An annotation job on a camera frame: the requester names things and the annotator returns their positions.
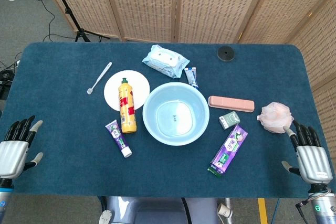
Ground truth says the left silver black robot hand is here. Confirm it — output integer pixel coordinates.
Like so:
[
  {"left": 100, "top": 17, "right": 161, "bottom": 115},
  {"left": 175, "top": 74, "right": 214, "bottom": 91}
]
[{"left": 0, "top": 115, "right": 44, "bottom": 180}]

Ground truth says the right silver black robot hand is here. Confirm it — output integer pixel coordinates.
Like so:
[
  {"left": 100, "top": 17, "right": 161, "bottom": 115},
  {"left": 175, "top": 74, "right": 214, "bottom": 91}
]
[{"left": 281, "top": 120, "right": 333, "bottom": 185}]

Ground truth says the pink bath sponge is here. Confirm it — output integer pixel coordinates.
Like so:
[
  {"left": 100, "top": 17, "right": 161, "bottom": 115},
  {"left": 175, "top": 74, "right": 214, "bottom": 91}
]
[{"left": 256, "top": 102, "right": 294, "bottom": 134}]

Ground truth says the purple white tube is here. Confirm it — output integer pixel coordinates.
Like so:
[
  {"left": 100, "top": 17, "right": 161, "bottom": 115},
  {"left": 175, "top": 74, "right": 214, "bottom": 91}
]
[{"left": 105, "top": 119, "right": 133, "bottom": 158}]

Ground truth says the yellow bottle red label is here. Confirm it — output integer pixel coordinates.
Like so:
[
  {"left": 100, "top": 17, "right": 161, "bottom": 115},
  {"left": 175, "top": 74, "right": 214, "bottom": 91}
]
[{"left": 117, "top": 77, "right": 138, "bottom": 134}]

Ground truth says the purple green toothpaste box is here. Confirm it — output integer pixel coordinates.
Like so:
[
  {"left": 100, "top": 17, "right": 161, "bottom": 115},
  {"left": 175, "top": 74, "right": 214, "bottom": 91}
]
[{"left": 207, "top": 124, "right": 248, "bottom": 178}]

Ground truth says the light blue plastic basin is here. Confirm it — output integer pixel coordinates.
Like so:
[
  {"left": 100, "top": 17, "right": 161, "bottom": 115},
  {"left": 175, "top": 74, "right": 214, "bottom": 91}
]
[{"left": 142, "top": 82, "right": 210, "bottom": 146}]

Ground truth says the small blue white tube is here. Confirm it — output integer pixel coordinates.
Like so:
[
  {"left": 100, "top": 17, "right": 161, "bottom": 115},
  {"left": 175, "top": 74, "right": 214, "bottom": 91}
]
[{"left": 183, "top": 67, "right": 199, "bottom": 89}]

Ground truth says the dark blue table cloth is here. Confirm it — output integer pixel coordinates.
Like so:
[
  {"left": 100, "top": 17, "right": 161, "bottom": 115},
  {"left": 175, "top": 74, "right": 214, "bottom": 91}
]
[{"left": 0, "top": 41, "right": 336, "bottom": 199}]

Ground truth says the green pocket tissue pack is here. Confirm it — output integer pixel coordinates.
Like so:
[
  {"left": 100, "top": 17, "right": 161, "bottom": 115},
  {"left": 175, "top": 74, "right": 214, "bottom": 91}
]
[{"left": 218, "top": 111, "right": 241, "bottom": 130}]

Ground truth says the pink toothbrush case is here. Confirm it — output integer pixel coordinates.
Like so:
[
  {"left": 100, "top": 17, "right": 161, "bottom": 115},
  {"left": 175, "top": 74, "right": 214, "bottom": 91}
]
[{"left": 208, "top": 95, "right": 255, "bottom": 113}]

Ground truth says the white toothbrush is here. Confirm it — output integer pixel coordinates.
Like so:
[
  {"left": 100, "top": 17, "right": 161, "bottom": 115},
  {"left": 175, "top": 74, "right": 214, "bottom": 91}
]
[{"left": 87, "top": 61, "right": 113, "bottom": 95}]

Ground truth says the black round disc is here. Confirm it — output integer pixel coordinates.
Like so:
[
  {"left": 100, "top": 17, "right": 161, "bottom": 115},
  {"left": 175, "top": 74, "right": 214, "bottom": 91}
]
[{"left": 217, "top": 46, "right": 234, "bottom": 62}]

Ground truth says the white round paper plate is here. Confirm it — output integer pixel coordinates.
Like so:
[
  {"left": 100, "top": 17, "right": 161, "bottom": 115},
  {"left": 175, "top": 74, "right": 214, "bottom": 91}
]
[{"left": 103, "top": 70, "right": 151, "bottom": 111}]

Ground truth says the grey robot torso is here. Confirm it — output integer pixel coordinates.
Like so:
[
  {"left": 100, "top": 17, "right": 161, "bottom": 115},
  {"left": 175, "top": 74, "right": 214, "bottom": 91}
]
[{"left": 98, "top": 196, "right": 232, "bottom": 224}]

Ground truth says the black tripod stand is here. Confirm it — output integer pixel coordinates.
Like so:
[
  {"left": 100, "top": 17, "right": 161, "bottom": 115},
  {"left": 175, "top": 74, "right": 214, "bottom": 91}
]
[{"left": 22, "top": 0, "right": 111, "bottom": 42}]

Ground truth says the blue wet wipes pack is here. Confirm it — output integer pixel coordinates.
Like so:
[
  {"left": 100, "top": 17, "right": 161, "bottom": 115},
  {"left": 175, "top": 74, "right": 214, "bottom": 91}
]
[{"left": 142, "top": 44, "right": 190, "bottom": 79}]

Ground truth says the wicker folding screen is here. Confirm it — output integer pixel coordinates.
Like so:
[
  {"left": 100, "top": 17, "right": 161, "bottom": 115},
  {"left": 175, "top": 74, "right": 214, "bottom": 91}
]
[{"left": 36, "top": 0, "right": 336, "bottom": 151}]

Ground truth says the black power strip with cables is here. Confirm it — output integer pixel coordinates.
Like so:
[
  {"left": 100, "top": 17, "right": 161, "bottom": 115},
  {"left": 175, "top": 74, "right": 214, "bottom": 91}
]
[{"left": 0, "top": 53, "right": 23, "bottom": 101}]

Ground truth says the black floor cable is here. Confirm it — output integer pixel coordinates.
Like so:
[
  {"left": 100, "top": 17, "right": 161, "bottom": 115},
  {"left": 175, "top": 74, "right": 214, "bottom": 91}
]
[{"left": 39, "top": 0, "right": 79, "bottom": 42}]

